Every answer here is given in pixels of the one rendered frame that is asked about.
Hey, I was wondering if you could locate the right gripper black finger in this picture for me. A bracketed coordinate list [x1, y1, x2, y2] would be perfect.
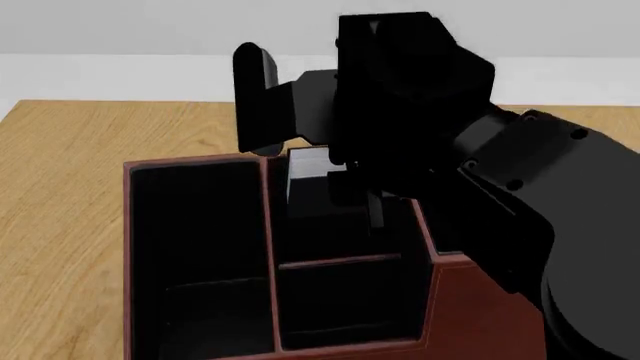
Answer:
[232, 41, 301, 157]
[326, 169, 387, 231]

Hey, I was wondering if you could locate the dark red compartment caddy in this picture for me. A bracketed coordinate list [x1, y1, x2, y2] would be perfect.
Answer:
[122, 153, 550, 360]

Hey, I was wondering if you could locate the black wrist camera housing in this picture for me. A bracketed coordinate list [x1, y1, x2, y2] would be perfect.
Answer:
[331, 10, 497, 177]

